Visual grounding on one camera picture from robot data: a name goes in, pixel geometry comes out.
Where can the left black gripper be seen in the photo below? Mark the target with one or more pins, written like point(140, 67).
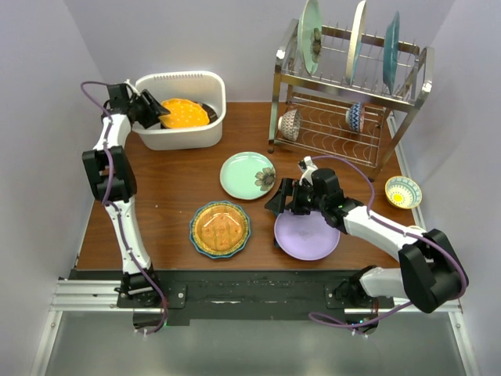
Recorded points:
point(154, 110)

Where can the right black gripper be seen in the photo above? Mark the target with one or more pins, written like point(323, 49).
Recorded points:
point(289, 187)

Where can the yellow dotted scalloped plate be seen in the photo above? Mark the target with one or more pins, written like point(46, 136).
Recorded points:
point(184, 113)

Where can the black rimmed checkered plate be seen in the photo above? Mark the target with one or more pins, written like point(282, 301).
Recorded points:
point(211, 113)

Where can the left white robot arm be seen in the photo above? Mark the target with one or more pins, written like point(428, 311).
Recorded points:
point(113, 182)

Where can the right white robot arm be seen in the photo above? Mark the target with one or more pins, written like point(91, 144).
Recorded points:
point(429, 272)

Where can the white plastic bin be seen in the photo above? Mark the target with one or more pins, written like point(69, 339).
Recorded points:
point(199, 86)

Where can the teal star-shaped plate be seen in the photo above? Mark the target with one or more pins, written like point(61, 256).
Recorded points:
point(275, 209)

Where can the lilac plastic plate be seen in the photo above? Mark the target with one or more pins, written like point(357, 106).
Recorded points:
point(305, 237)

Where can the mint floral plate on table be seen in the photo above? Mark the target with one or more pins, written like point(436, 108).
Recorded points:
point(247, 175)

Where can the amber glass plate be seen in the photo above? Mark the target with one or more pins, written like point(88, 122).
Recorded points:
point(220, 228)

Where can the brown patterned bowl in rack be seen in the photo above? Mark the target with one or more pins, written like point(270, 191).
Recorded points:
point(289, 125)

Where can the blue zigzag bowl in rack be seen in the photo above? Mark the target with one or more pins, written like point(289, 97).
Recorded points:
point(355, 117)

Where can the blue yellow patterned bowl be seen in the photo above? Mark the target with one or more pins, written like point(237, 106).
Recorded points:
point(402, 192)

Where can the steel two-tier dish rack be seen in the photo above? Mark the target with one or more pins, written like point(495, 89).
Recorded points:
point(324, 98)

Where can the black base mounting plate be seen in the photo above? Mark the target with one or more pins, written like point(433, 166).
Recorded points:
point(185, 295)

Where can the mint floral plate in rack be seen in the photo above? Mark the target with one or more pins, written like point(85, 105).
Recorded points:
point(309, 36)

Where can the cream plate in rack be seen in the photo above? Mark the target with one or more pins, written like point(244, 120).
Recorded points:
point(355, 42)

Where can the teal plate in rack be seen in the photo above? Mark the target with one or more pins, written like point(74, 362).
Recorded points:
point(390, 59)

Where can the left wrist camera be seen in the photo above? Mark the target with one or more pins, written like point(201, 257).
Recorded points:
point(132, 88)

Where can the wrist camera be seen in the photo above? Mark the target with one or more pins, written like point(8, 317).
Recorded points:
point(307, 167)
point(132, 88)

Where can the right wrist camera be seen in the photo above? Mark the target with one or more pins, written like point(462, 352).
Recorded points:
point(307, 167)

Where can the aluminium rail frame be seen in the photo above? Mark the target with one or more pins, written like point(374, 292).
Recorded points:
point(77, 296)

